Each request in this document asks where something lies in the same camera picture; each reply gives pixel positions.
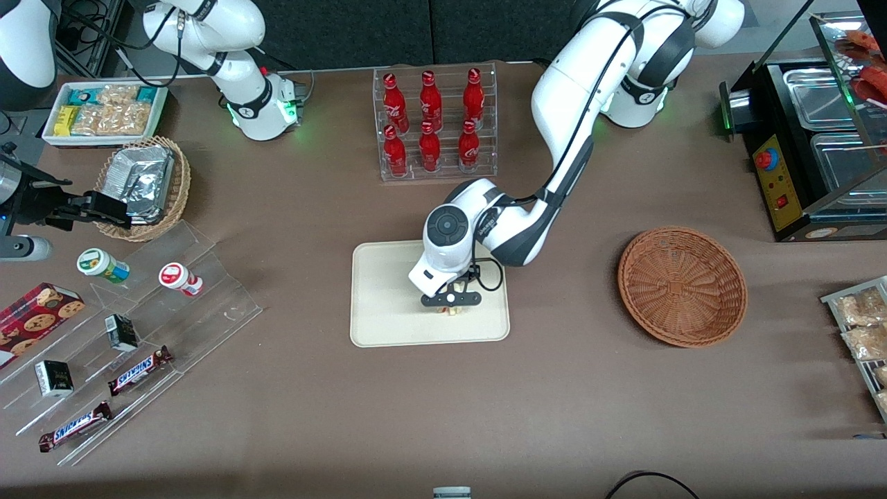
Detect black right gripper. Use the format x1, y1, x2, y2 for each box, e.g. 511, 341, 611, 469
0, 161, 132, 231

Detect light wicker basket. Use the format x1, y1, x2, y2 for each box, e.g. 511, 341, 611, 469
93, 136, 192, 243

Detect beige plastic tray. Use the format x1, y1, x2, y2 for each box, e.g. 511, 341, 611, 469
350, 239, 511, 348

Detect brown round wicker basket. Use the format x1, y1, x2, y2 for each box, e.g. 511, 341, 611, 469
617, 226, 748, 348

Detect silver foil packs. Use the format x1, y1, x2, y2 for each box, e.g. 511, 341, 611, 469
104, 145, 175, 225

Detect green lid yogurt cup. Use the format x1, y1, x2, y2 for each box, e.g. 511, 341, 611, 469
76, 247, 131, 285

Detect clear bag of crackers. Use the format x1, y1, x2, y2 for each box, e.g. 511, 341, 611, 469
96, 84, 140, 107
72, 103, 152, 137

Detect red lid yogurt cup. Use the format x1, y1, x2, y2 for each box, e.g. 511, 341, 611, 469
158, 261, 204, 298

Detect white rectangular snack bin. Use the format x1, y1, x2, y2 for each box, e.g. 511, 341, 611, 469
42, 81, 170, 147

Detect small black carton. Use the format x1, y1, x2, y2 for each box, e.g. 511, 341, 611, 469
105, 313, 140, 353
34, 360, 75, 399

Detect clear acrylic bottle rack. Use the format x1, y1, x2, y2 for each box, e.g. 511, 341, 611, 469
373, 62, 499, 182

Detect red cookie box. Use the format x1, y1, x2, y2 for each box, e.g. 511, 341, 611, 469
0, 281, 86, 369

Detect clear acrylic stepped stand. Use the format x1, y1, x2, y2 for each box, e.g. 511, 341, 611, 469
0, 220, 264, 467

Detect red cola bottle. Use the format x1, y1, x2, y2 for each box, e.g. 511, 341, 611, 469
383, 73, 409, 134
418, 121, 442, 173
383, 125, 409, 178
419, 70, 444, 132
462, 67, 486, 131
457, 119, 481, 173

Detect brown snickers bar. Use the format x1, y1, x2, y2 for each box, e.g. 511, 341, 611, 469
37, 400, 114, 453
107, 344, 175, 397

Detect black food warmer cabinet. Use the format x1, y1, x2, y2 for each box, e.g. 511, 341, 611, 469
719, 0, 887, 243

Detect clear bag of fried snacks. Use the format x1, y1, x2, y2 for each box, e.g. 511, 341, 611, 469
834, 287, 887, 327
841, 323, 887, 362

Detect red fried food pieces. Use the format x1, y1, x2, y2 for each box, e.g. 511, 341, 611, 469
834, 29, 887, 106

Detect black cable loop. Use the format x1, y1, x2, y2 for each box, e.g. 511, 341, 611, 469
604, 471, 702, 499

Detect grey wire snack rack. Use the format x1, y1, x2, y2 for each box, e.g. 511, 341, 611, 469
820, 275, 887, 424

